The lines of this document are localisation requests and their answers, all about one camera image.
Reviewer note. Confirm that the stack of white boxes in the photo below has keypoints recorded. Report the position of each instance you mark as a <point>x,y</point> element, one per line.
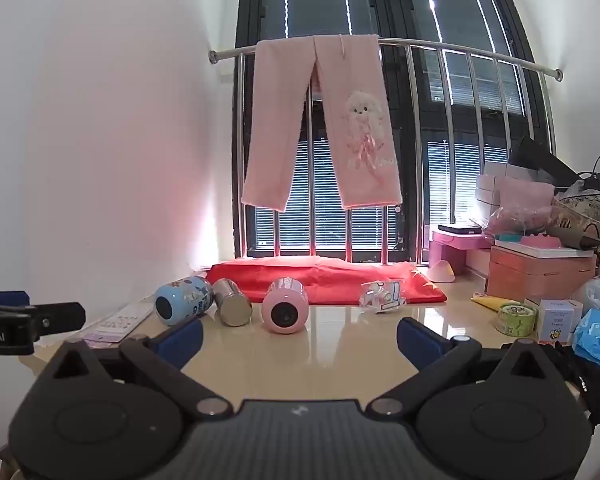
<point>492,185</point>

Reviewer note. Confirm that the small black device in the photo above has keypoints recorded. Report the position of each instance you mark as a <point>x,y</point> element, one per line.
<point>460,229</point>

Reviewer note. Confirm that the pink plastic bag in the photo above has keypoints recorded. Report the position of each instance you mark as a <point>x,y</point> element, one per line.
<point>520,217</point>

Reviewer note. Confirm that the floral patterned bag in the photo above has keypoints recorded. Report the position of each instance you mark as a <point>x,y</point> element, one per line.
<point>590,212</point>

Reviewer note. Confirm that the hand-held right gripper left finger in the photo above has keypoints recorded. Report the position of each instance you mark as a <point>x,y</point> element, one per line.
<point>179,342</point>

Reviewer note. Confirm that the black bag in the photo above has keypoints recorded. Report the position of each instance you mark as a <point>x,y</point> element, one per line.
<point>540,160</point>

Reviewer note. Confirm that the small white carton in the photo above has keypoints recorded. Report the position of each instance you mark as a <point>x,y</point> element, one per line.
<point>560,322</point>

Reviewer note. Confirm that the pink pants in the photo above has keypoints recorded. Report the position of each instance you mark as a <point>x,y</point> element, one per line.
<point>365,125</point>

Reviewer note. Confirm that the black framed window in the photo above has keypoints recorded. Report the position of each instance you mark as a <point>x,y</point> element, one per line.
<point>330,0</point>

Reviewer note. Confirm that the blue printed cup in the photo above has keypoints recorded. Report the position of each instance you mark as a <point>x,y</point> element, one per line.
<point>185,300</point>

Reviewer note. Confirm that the salmon cardboard box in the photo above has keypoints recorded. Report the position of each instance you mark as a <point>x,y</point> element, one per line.
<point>535,275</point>

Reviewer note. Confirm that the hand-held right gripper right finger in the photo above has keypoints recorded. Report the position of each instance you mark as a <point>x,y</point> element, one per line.
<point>420,341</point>

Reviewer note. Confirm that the stainless steel cup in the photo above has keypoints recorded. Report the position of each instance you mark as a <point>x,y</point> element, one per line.
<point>232,305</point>

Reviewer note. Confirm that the yellow packet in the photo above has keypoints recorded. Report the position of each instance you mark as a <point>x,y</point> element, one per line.
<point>487,302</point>

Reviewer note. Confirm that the green round tin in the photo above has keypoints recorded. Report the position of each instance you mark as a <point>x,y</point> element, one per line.
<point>516,319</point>

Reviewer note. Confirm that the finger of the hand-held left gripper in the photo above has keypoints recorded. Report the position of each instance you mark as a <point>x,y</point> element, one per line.
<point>60,317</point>
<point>2,297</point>

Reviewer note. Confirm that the metal window railing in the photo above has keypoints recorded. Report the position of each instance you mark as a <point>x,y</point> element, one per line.
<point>430,47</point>

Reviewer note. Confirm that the pink cup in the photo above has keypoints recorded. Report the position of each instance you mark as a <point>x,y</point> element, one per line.
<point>284,310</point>

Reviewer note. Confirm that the grey hair dryer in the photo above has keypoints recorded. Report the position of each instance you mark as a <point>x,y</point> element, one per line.
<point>572,235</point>

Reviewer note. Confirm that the clear plastic wrapped packet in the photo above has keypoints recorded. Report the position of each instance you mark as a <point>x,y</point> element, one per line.
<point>382,296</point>

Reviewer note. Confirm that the pink shell-shaped dish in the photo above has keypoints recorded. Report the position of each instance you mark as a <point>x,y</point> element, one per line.
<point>441,272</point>

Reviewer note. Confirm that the purple sticker sheet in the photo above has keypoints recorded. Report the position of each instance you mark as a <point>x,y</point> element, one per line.
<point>120,322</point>

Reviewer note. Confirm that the red cloth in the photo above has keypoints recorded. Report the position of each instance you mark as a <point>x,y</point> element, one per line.
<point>330,280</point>

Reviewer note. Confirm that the white flat box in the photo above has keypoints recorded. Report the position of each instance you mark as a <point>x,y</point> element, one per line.
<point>525,250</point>

